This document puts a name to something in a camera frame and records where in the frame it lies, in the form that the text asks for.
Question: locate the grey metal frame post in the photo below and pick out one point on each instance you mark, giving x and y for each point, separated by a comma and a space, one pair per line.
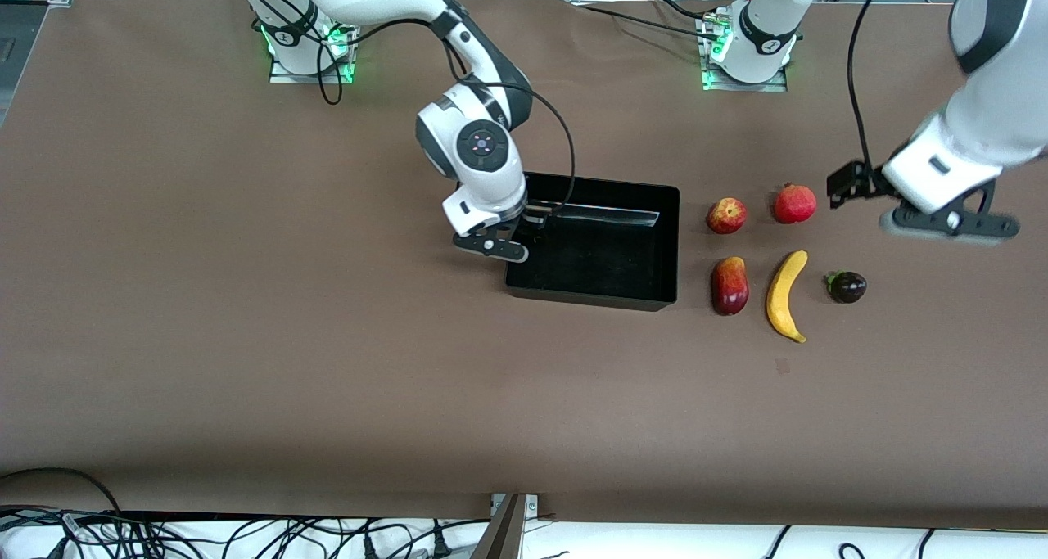
501, 534

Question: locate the brown paper table cover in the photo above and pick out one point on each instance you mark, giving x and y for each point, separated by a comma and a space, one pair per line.
327, 338

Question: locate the red pomegranate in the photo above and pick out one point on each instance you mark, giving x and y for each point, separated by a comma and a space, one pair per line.
794, 205

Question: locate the black rectangular plastic tray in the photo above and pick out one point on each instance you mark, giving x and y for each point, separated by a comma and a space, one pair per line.
606, 264

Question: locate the red yellow apple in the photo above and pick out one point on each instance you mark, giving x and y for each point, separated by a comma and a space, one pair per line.
726, 215

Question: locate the red orange mango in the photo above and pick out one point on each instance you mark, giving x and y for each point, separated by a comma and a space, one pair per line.
729, 287

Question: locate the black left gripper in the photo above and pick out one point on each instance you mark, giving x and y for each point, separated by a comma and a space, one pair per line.
861, 180

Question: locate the yellow banana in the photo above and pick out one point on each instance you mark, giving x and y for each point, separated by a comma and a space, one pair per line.
782, 297

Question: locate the dark purple eggplant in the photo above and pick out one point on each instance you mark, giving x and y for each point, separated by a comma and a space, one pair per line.
847, 287

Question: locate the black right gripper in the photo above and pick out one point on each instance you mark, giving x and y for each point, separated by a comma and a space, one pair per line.
534, 216

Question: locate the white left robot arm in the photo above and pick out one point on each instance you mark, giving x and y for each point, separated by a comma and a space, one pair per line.
999, 117

